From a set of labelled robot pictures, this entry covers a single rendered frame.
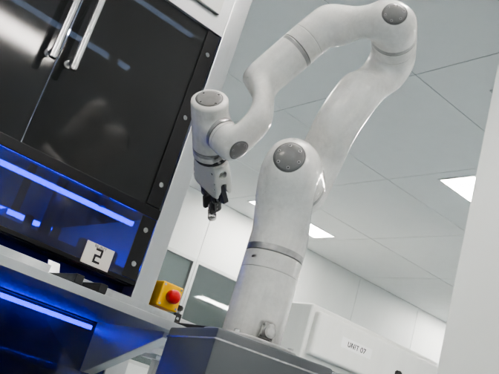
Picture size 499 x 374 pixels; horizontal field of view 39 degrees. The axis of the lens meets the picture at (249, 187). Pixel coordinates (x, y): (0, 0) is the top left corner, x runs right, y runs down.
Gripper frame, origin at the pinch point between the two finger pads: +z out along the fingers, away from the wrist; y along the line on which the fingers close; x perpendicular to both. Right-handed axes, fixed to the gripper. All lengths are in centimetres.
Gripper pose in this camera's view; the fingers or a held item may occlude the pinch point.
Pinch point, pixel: (212, 202)
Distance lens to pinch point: 176.2
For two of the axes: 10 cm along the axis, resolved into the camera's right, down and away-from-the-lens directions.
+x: -7.9, 4.0, -4.6
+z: -0.2, 7.4, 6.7
